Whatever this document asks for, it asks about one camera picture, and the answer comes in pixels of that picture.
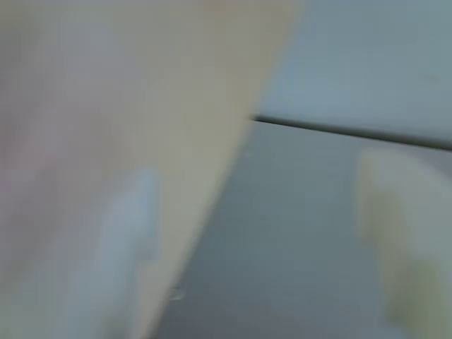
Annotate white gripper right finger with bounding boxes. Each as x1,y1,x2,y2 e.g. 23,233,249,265
356,147,452,339

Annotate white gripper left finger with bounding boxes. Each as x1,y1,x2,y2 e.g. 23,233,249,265
66,167,160,339

